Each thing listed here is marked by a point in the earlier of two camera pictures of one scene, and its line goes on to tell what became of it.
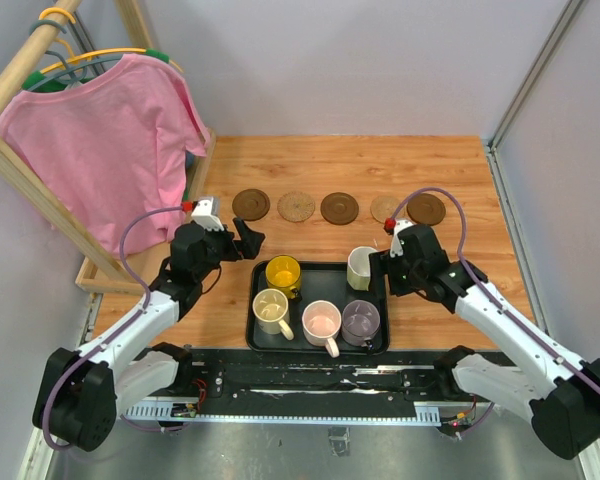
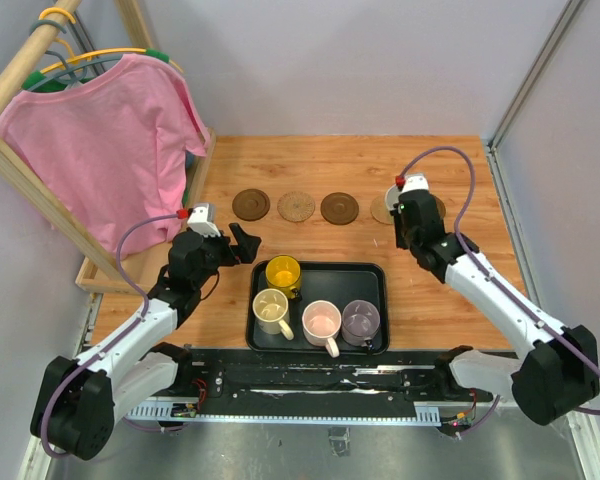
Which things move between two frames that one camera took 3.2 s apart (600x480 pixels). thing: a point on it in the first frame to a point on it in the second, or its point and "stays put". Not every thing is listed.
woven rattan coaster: [296, 206] stays put
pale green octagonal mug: [358, 269] to [392, 196]
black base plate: [244, 376] stays put
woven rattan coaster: [383, 207] stays put
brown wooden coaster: [250, 204] stays put
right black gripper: [379, 262] to [397, 221]
